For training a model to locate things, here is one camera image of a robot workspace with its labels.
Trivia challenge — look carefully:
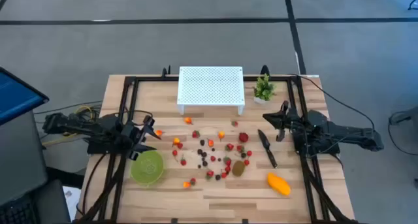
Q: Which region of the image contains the white paper sheet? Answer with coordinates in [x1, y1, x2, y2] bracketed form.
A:
[62, 185, 82, 220]

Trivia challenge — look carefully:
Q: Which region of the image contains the brown kiwi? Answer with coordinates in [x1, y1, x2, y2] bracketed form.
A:
[231, 161, 246, 178]

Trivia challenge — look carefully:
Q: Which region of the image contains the blue-screen monitor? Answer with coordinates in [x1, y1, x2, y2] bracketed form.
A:
[0, 66, 50, 127]

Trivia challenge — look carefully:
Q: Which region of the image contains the black keyboard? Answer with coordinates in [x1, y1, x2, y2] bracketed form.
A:
[0, 196, 37, 224]

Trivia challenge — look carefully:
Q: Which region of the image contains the white perforated metal shelf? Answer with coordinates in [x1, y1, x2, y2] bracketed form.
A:
[176, 66, 246, 116]

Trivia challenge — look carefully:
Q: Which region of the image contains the grey stand foot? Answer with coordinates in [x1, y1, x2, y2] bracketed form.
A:
[390, 105, 418, 126]

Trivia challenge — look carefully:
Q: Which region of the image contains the black kitchen knife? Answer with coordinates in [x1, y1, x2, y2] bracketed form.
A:
[257, 129, 279, 169]

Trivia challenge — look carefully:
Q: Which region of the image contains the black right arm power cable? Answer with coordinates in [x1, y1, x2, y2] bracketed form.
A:
[287, 72, 376, 132]

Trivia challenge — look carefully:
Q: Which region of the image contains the orange mango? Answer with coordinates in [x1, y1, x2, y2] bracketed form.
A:
[266, 172, 292, 197]

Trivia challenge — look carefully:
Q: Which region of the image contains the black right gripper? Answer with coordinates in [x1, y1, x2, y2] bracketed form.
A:
[262, 99, 304, 143]

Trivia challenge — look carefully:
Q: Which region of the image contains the small potted green plant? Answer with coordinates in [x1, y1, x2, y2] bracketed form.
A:
[253, 73, 276, 104]

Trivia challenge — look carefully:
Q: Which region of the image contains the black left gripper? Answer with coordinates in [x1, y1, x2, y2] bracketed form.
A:
[125, 115, 163, 161]

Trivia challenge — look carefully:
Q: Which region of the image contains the black floor cable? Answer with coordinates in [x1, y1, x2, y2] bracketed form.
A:
[387, 110, 418, 157]

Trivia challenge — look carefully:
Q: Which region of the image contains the green plastic colander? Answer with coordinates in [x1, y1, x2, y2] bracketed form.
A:
[129, 150, 165, 188]

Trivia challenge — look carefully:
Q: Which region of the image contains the dark base power cable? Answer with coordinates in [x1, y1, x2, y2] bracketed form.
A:
[81, 153, 108, 218]

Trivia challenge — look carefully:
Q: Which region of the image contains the yellow cable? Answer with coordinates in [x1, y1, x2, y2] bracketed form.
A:
[41, 104, 99, 147]

